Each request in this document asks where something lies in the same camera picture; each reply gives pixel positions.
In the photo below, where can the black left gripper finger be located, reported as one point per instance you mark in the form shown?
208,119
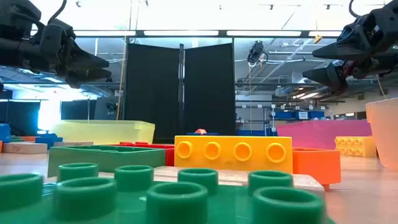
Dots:
84,60
87,76

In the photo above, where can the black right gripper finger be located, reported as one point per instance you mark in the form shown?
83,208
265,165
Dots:
329,76
345,51

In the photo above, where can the orange plastic brick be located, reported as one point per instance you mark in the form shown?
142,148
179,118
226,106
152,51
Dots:
317,165
28,138

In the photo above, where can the wooden block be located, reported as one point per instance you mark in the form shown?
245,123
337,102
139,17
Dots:
25,148
233,178
73,143

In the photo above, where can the red plastic brick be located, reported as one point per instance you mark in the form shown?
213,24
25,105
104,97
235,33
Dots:
169,155

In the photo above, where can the large yellow plastic brick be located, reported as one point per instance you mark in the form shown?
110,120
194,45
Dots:
233,152

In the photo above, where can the small orange block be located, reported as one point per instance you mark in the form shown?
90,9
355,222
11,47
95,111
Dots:
200,131

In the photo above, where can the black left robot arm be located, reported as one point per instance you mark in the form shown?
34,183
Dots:
18,12

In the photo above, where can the ceiling light strip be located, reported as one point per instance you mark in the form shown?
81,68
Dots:
181,32
105,33
325,33
263,33

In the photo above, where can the yellow hanging hook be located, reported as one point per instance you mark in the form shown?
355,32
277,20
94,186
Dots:
317,39

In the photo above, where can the black monitor panel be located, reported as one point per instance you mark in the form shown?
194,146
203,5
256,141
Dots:
77,109

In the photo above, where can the blue storage bin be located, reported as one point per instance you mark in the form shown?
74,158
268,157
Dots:
301,115
317,114
283,114

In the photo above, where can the pink translucent plastic bin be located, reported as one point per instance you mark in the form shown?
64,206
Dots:
323,133

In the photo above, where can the yellow translucent plastic bin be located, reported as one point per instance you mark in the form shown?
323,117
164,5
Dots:
102,132

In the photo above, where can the metal storage shelf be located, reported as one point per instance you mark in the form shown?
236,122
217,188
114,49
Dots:
273,118

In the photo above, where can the blue plastic brick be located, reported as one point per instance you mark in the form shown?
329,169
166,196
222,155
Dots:
4,133
211,134
48,140

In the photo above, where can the orange translucent plastic bin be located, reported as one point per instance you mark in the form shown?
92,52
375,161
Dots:
384,133

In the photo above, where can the green plastic brick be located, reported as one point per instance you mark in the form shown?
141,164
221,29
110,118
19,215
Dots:
105,157
17,139
177,202

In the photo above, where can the blue low crate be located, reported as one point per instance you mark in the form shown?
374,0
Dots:
255,132

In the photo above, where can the black tripod camera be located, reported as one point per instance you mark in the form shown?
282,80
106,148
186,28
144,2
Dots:
111,107

